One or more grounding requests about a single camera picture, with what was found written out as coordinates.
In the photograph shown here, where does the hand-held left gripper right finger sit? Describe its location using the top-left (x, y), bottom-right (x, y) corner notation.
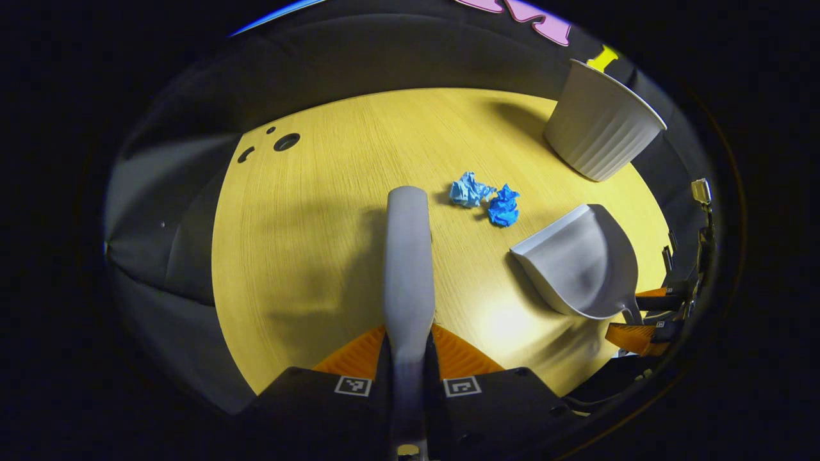
top-left (425, 323), bottom-right (578, 461)

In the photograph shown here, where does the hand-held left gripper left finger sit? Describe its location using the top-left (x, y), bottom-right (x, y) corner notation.
top-left (236, 324), bottom-right (393, 461)

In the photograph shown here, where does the grey dustpan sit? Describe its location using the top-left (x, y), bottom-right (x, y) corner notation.
top-left (509, 203), bottom-right (645, 326)

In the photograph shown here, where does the white ribbed garbage bin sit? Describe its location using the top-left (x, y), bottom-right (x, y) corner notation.
top-left (543, 58), bottom-right (669, 183)

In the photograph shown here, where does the small grey broom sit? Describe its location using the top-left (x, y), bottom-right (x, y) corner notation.
top-left (382, 185), bottom-right (438, 461)

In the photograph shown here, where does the dark blue paper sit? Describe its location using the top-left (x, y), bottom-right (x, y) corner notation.
top-left (486, 183), bottom-right (521, 229)

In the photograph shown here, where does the light blue paper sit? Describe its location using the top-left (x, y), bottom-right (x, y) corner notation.
top-left (448, 170), bottom-right (498, 209)

